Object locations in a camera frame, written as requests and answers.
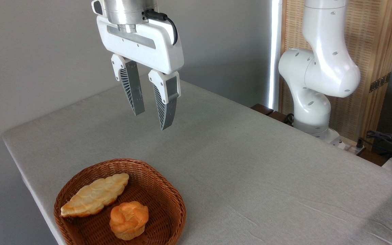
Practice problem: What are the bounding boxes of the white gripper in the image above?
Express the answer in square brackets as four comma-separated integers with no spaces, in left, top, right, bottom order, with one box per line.
[96,15,184,131]

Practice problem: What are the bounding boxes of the round orange bread roll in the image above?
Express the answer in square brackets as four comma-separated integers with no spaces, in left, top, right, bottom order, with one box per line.
[109,201,149,241]

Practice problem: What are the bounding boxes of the long leaf-shaped bread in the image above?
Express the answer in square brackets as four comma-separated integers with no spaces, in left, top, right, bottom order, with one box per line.
[60,173,130,218]

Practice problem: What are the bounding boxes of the dark brown wooden block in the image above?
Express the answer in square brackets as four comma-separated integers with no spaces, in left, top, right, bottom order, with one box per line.
[250,104,274,116]
[267,111,293,126]

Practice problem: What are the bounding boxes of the brown wicker basket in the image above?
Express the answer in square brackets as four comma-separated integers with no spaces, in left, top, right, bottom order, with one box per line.
[53,158,186,245]

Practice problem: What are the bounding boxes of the grey tablecloth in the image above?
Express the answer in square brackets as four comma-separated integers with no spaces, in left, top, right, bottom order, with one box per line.
[1,75,392,245]

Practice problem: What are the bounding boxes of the white vertical light strip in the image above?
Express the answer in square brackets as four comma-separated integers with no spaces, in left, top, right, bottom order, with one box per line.
[268,0,282,111]

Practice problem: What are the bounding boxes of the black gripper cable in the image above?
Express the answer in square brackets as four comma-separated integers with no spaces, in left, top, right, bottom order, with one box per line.
[143,10,178,46]

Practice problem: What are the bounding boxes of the black cable bundle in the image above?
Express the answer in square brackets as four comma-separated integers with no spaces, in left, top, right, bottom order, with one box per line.
[358,130,392,160]

